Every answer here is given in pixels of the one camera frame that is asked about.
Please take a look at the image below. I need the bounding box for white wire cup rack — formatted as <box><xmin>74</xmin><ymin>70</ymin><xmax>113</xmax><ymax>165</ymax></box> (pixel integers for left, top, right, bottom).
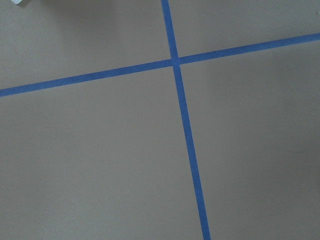
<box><xmin>10</xmin><ymin>0</ymin><xmax>23</xmax><ymax>5</ymax></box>

